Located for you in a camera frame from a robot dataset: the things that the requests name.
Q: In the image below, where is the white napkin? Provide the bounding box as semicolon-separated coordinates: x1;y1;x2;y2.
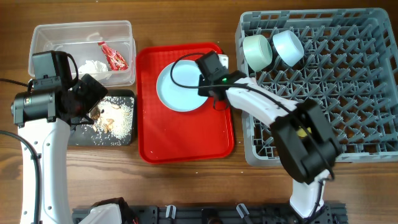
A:
78;60;112;80

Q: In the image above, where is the food scraps and rice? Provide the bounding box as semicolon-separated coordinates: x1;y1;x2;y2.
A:
71;96;134;146

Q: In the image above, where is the light blue plate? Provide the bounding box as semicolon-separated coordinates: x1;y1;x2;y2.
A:
156;60;208;112

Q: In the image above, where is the red snack wrapper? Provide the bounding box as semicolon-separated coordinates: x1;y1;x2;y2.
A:
98;42;129;71

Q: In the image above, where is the mint green bowl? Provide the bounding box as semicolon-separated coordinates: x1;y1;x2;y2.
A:
243;35;273;72

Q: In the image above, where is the light blue bowl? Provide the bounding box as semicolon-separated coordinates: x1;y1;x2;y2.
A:
272;30;304;67

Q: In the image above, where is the yellow plastic cup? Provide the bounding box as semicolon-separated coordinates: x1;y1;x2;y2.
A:
296;127;312;138

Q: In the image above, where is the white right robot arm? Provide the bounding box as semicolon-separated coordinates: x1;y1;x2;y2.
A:
195;51;341;221

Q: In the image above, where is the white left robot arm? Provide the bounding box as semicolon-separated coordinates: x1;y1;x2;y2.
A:
11;50;108;223

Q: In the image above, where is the black food waste tray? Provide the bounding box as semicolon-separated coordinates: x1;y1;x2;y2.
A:
68;88;136;147

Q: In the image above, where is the grey dishwasher rack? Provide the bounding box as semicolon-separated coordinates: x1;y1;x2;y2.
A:
235;8;397;163

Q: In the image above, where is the clear plastic bin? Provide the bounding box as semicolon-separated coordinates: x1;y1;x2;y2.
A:
29;21;136;87

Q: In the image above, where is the red serving tray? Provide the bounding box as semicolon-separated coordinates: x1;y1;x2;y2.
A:
136;42;234;164

